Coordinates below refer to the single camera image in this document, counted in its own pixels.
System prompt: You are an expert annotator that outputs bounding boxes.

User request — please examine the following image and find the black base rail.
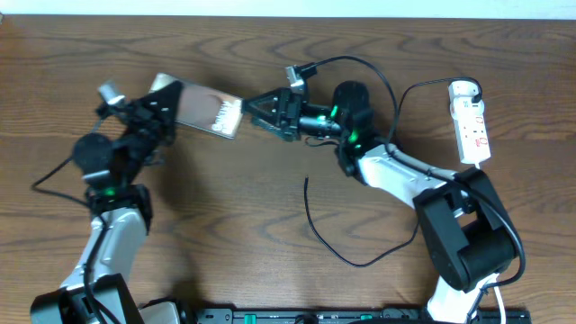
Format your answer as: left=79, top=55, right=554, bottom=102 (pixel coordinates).
left=193, top=307, right=531, bottom=324

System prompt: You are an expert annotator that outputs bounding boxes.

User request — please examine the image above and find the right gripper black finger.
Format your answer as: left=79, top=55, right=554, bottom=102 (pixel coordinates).
left=251, top=116, right=287, bottom=141
left=241, top=88, right=282, bottom=121

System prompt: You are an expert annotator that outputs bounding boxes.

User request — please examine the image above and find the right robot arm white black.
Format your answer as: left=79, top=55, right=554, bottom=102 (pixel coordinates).
left=241, top=77, right=526, bottom=323

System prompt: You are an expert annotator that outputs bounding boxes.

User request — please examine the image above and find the white power strip cord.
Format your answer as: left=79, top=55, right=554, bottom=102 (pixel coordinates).
left=473, top=162, right=508, bottom=324

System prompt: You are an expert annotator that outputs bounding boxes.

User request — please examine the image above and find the white charger adapter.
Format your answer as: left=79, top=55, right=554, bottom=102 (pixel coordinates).
left=448, top=80, right=482, bottom=104

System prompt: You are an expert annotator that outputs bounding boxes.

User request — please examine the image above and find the white power strip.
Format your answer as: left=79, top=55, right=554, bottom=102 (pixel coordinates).
left=450, top=97, right=491, bottom=165

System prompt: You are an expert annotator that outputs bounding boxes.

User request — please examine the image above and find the black charger cable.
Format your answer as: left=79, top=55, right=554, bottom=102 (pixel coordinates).
left=303, top=76, right=484, bottom=268

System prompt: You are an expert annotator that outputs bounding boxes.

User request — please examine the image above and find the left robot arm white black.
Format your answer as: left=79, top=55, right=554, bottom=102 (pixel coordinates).
left=30, top=81, right=194, bottom=323

